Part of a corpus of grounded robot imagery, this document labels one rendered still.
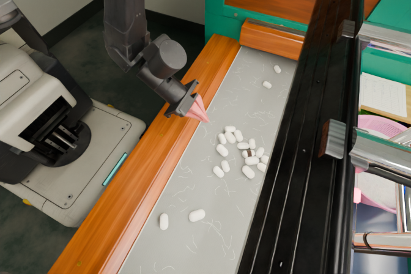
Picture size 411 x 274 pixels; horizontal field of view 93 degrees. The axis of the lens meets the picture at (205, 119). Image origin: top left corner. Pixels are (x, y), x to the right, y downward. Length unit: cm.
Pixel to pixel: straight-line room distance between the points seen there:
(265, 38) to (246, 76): 14
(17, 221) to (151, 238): 121
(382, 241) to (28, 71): 86
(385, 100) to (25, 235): 175
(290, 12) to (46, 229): 157
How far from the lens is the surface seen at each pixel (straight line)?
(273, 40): 72
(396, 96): 83
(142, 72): 43
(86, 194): 113
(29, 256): 155
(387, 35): 29
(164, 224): 49
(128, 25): 39
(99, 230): 53
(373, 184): 68
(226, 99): 64
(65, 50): 239
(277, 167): 19
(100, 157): 116
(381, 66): 84
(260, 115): 62
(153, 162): 52
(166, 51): 38
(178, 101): 45
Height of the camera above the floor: 124
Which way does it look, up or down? 59 degrees down
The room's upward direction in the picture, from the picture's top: straight up
